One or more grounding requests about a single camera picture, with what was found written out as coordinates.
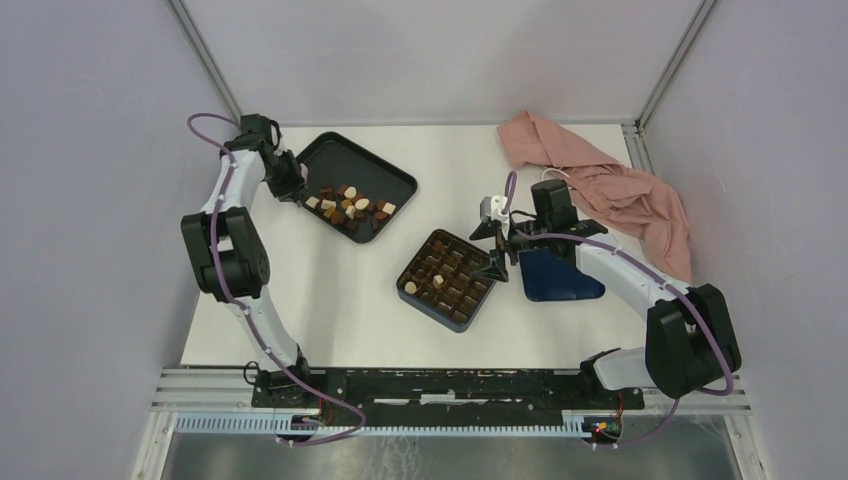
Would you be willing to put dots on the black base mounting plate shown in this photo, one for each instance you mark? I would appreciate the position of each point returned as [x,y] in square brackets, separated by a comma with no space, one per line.
[422,398]

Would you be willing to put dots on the blue chocolate box with insert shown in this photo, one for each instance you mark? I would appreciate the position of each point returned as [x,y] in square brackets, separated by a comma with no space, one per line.
[456,304]

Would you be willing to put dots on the blue box lid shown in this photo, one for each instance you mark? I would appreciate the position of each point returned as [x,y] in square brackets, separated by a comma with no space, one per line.
[548,278]

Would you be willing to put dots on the pink cloth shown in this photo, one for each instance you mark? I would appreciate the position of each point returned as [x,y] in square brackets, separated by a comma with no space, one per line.
[631,201]

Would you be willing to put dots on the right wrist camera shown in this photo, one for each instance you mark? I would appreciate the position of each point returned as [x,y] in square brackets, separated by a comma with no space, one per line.
[494,209]

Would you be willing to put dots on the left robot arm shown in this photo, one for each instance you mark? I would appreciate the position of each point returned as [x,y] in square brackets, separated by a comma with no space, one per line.
[227,256]

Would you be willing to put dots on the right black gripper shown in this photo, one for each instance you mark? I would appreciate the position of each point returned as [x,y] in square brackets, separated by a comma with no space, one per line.
[495,269]

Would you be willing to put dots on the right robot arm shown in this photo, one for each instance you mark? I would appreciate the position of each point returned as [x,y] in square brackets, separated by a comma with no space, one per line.
[690,344]

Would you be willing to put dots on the white slotted cable duct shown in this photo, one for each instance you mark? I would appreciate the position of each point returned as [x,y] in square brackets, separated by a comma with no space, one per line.
[282,425]

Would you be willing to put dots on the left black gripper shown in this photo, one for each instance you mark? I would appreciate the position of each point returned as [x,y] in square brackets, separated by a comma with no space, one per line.
[296,182]

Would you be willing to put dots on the black plastic tray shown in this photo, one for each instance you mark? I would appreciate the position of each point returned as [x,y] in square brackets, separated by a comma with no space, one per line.
[351,189]

